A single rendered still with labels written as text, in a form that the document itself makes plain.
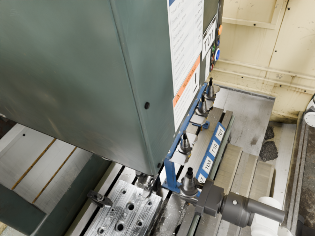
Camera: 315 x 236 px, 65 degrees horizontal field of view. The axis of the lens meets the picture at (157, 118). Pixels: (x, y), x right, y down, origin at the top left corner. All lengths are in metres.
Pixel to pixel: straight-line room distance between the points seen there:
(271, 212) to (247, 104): 1.11
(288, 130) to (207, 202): 1.22
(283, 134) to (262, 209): 1.17
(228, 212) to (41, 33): 0.66
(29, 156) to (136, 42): 0.91
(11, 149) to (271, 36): 1.36
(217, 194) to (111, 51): 0.62
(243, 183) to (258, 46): 0.79
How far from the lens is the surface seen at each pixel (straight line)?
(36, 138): 1.14
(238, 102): 1.79
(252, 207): 0.78
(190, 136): 1.09
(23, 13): 0.37
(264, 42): 1.57
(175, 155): 1.04
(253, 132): 1.74
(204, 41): 0.61
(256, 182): 1.59
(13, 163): 1.11
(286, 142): 1.85
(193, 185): 0.78
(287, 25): 1.51
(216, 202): 0.81
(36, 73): 0.46
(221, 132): 1.47
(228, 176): 1.53
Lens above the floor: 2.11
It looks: 50 degrees down
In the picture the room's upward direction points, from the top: 9 degrees counter-clockwise
